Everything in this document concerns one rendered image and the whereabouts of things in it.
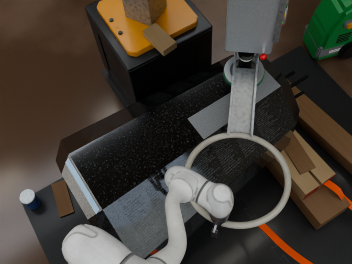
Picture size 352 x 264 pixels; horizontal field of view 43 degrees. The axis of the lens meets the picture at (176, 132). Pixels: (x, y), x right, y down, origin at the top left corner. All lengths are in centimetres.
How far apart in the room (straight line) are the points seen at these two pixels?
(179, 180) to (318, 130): 167
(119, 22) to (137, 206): 120
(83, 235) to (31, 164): 205
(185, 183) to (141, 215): 57
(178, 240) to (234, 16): 99
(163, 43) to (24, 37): 169
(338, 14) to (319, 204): 130
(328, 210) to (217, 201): 140
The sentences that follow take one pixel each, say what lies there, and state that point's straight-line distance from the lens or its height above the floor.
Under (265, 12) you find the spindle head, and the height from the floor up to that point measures 145.
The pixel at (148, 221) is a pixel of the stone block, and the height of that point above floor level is 73.
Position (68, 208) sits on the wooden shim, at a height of 3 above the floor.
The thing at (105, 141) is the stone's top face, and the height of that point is 87.
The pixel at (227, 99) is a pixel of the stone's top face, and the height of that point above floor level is 87.
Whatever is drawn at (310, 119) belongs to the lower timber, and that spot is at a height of 13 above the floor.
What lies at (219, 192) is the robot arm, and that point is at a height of 130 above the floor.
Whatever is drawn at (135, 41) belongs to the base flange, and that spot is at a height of 78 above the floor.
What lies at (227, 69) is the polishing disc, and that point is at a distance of 245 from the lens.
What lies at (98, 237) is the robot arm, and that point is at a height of 161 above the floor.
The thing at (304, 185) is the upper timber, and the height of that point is 25.
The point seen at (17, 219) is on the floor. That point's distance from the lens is 325.
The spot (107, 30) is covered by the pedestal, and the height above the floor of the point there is 74.
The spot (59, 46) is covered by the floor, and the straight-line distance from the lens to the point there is 387.
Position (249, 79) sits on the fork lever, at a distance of 227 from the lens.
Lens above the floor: 288
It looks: 62 degrees down
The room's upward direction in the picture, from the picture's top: 7 degrees counter-clockwise
